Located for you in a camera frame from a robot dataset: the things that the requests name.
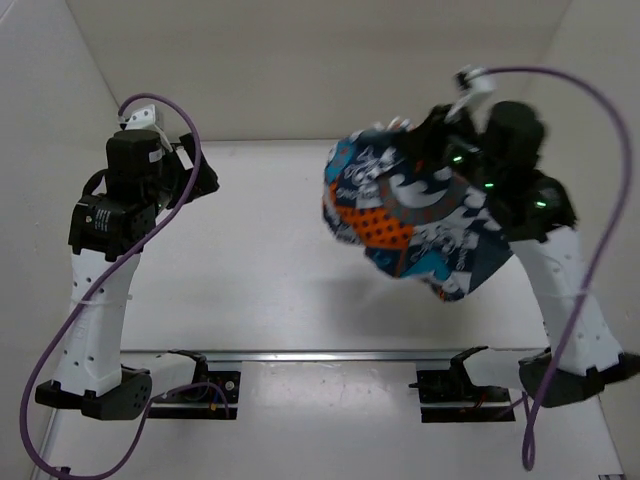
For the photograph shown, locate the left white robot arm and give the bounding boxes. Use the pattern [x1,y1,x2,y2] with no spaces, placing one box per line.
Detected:
[35,130,219,421]

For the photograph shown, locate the aluminium frame rail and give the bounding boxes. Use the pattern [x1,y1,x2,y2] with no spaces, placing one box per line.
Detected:
[119,349,489,365]

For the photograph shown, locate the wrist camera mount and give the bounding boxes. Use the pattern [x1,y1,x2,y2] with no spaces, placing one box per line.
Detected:
[445,65,496,124]
[119,104,164,132]

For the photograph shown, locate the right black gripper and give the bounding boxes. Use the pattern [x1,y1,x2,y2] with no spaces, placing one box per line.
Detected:
[388,104,499,190]

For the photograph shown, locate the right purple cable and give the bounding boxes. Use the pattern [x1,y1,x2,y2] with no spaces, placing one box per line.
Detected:
[482,66,632,471]

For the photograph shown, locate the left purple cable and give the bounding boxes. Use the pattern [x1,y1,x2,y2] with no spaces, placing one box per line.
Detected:
[18,93,204,475]

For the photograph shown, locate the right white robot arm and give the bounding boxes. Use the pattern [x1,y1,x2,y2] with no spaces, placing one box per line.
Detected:
[400,101,639,408]

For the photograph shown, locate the purple cable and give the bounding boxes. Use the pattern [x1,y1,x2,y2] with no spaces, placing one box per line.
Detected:
[18,93,204,475]
[482,66,632,471]

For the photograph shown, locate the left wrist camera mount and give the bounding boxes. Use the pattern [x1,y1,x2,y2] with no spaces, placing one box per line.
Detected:
[119,104,164,132]

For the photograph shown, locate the colourful patterned shorts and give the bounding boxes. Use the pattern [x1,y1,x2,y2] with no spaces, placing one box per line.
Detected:
[322,118,513,302]

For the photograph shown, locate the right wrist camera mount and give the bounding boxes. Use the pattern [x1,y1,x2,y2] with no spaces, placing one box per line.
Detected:
[445,65,496,124]

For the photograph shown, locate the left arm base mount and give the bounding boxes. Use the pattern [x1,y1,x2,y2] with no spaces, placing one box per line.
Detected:
[143,350,241,420]

